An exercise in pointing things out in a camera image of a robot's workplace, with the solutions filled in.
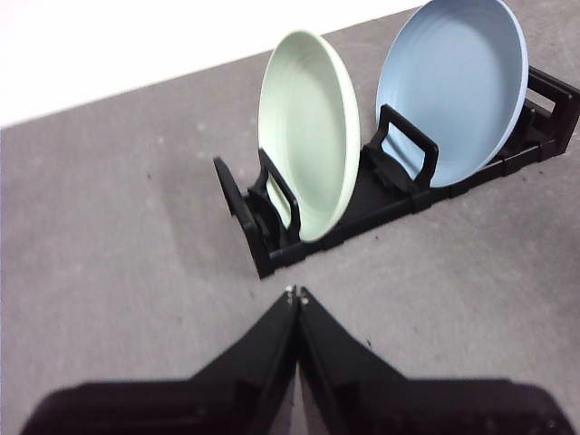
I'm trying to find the blue plate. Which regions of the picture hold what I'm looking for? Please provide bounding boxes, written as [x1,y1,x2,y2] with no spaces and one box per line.
[375,0,529,189]

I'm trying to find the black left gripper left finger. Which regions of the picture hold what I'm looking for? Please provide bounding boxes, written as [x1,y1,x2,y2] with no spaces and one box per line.
[17,285,299,435]

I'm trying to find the black plate rack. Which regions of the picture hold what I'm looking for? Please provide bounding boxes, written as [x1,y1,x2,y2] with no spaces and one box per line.
[212,65,580,280]

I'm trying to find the pale green plate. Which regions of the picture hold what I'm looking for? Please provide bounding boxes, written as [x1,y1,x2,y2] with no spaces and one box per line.
[257,30,362,243]

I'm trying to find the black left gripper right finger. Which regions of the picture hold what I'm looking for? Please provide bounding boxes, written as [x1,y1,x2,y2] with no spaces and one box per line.
[296,285,573,435]

